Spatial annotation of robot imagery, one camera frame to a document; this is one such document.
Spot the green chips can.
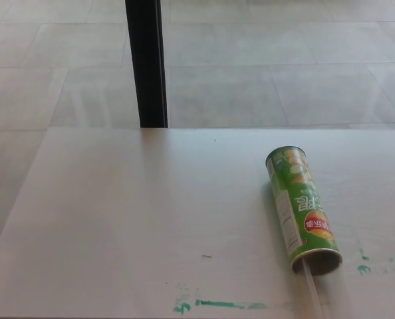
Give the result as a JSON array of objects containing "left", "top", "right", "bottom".
[{"left": 265, "top": 145, "right": 344, "bottom": 276}]

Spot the black vertical post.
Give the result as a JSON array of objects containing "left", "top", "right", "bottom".
[{"left": 124, "top": 0, "right": 169, "bottom": 129}]

